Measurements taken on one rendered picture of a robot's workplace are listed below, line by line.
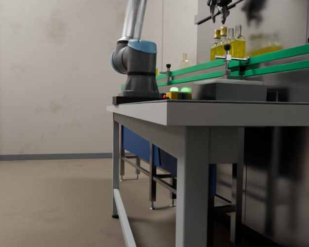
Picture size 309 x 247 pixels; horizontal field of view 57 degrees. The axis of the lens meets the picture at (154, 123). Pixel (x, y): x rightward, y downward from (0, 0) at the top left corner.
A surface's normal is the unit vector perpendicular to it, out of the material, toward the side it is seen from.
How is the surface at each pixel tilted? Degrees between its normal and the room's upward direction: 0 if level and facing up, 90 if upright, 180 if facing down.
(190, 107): 90
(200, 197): 90
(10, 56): 90
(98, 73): 90
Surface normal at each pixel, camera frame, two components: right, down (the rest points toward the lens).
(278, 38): -0.93, 0.00
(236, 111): 0.22, 0.06
